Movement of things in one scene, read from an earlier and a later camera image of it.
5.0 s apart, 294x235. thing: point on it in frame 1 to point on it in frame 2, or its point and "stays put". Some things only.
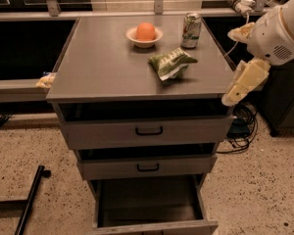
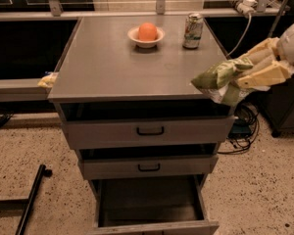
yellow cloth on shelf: (46, 80) stays put
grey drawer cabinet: (144, 102) stays put
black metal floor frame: (18, 209) stays put
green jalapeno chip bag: (171, 65) to (219, 80)
